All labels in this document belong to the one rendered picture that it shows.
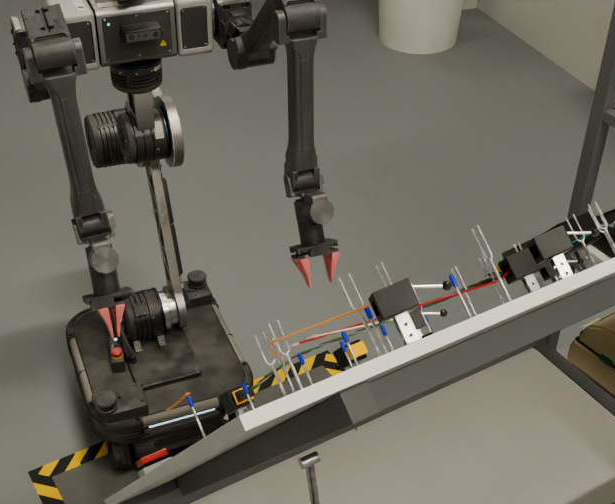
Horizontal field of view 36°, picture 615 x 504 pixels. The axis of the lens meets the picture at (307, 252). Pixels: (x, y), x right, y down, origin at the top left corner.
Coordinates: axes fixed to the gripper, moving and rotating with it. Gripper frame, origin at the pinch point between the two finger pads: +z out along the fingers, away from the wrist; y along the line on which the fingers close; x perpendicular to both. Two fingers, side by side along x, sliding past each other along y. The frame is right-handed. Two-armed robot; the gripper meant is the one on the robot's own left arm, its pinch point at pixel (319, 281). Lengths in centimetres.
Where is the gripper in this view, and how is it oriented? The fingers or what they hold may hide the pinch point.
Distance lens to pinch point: 220.3
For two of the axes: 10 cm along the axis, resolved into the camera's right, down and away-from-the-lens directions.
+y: 9.3, -2.1, 3.1
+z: 1.7, 9.7, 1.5
